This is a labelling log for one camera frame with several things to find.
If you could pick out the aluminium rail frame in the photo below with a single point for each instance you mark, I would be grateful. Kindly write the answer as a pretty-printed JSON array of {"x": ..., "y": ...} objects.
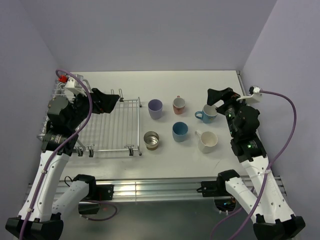
[{"x": 174, "y": 170}]

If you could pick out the blue mug with handle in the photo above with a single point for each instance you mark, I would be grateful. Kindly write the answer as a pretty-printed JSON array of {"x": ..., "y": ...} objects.
[{"x": 208, "y": 114}]

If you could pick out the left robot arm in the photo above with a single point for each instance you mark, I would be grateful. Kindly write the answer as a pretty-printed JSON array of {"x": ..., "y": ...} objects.
[{"x": 40, "y": 217}]

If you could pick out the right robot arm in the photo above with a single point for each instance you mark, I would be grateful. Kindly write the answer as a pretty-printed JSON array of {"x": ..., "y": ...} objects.
[{"x": 268, "y": 210}]

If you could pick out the blue cup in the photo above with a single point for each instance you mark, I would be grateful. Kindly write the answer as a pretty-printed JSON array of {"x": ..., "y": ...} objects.
[{"x": 180, "y": 131}]

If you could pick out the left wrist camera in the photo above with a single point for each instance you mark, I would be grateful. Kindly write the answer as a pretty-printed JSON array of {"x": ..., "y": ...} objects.
[{"x": 70, "y": 85}]

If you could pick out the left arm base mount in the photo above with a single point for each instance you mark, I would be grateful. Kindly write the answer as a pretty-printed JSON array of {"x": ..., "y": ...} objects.
[{"x": 98, "y": 194}]

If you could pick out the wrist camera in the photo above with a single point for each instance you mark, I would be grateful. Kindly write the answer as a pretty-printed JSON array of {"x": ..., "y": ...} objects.
[
  {"x": 255, "y": 96},
  {"x": 70, "y": 85}
]

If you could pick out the metal wire dish rack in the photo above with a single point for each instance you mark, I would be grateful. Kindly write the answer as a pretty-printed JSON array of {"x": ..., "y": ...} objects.
[{"x": 112, "y": 125}]

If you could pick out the pink mug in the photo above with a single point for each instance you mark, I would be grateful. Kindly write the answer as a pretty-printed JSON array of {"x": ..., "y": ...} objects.
[{"x": 178, "y": 105}]

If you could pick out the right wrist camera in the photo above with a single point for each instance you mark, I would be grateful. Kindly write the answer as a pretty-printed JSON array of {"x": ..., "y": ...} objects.
[{"x": 255, "y": 96}]

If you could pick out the white mug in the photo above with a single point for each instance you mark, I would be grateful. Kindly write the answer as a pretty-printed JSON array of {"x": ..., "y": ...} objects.
[{"x": 207, "y": 141}]

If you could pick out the steel cup brown base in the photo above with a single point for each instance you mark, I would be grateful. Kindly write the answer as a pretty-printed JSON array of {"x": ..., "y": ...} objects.
[{"x": 151, "y": 140}]

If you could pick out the lilac cup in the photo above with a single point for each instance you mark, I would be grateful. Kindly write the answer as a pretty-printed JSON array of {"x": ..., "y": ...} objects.
[{"x": 155, "y": 107}]

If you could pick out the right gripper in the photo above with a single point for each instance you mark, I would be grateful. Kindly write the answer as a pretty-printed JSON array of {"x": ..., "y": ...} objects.
[{"x": 214, "y": 96}]

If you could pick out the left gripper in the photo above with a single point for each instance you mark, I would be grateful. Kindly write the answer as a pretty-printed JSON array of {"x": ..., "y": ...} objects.
[{"x": 103, "y": 103}]

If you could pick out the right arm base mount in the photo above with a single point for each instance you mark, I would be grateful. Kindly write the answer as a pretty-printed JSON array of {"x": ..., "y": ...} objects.
[{"x": 223, "y": 201}]

